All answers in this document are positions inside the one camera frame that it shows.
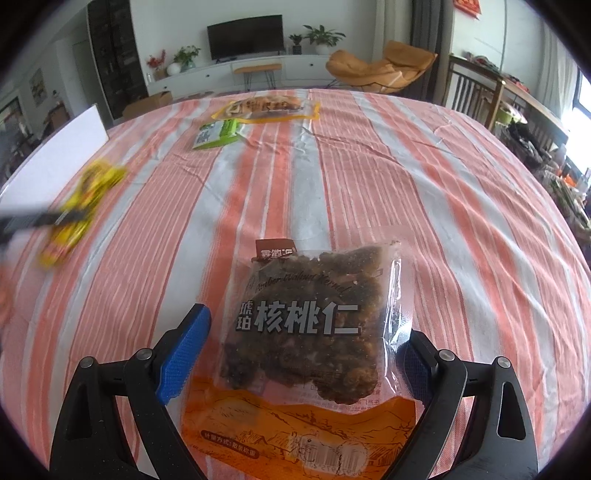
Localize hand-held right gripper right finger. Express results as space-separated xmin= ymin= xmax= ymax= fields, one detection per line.
xmin=388 ymin=329 xmax=540 ymax=480

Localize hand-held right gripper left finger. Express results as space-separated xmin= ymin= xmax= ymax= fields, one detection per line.
xmin=50 ymin=303 xmax=212 ymax=480

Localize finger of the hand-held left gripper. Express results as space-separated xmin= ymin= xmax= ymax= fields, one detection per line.
xmin=0 ymin=208 xmax=95 ymax=234

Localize yellow snack packet red label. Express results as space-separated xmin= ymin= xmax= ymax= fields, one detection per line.
xmin=38 ymin=159 xmax=129 ymax=269

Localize clear walnut snack packet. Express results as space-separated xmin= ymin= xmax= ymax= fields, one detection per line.
xmin=180 ymin=237 xmax=419 ymax=480

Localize green snack packet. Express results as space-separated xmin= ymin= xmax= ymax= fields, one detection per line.
xmin=191 ymin=117 xmax=244 ymax=151

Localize white foam board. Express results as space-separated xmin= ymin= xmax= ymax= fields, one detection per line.
xmin=0 ymin=104 xmax=110 ymax=205

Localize cardboard box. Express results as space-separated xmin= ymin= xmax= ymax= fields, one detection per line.
xmin=123 ymin=90 xmax=174 ymax=119

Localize dark display cabinet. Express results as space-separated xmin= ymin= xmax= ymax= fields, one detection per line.
xmin=86 ymin=0 xmax=149 ymax=123

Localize red flower plant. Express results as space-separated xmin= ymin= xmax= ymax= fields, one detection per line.
xmin=146 ymin=50 xmax=181 ymax=80

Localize potted plant green leaves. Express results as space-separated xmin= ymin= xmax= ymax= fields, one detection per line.
xmin=174 ymin=45 xmax=202 ymax=73

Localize white television cabinet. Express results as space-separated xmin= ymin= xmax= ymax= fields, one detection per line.
xmin=147 ymin=53 xmax=339 ymax=99

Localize brown snack packet orange edge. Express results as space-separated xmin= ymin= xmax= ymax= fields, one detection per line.
xmin=211 ymin=93 xmax=322 ymax=126

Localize cluttered side table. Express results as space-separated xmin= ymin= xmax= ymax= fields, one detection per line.
xmin=498 ymin=74 xmax=591 ymax=234

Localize wooden stool black legs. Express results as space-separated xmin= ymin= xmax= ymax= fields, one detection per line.
xmin=232 ymin=63 xmax=283 ymax=92

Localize black television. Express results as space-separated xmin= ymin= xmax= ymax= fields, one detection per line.
xmin=206 ymin=14 xmax=284 ymax=61

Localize wooden chair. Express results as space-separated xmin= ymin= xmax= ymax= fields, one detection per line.
xmin=440 ymin=54 xmax=507 ymax=131

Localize orange lounge chair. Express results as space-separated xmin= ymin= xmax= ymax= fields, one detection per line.
xmin=325 ymin=40 xmax=439 ymax=96

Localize grey curtain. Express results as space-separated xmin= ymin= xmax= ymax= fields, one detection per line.
xmin=409 ymin=0 xmax=456 ymax=103

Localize large potted plant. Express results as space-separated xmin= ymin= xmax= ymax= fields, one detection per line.
xmin=303 ymin=24 xmax=346 ymax=57

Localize framed wall picture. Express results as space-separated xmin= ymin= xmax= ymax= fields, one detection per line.
xmin=28 ymin=68 xmax=49 ymax=108

